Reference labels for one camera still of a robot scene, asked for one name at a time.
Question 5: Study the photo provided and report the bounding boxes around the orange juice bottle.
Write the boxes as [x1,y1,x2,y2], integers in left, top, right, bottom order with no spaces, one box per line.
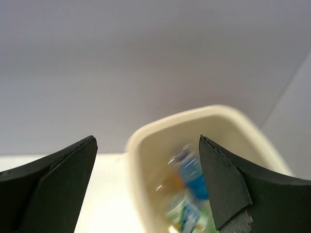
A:
[155,171,186,195]

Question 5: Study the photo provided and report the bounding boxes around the clear bottle blue label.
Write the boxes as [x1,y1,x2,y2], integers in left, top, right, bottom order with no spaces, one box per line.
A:
[168,144,209,200]

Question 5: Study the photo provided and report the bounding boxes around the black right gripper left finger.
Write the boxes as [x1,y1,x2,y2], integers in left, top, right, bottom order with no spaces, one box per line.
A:
[0,135,98,233]

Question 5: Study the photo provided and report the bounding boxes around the cream plastic bin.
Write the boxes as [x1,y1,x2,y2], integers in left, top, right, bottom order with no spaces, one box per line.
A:
[126,105,292,233]

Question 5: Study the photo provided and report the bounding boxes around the clear bottle green-blue label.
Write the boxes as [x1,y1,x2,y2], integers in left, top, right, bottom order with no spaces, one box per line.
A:
[165,192,217,233]

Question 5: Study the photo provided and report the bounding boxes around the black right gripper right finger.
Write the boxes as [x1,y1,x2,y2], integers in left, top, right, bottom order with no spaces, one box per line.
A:
[199,136,311,233]

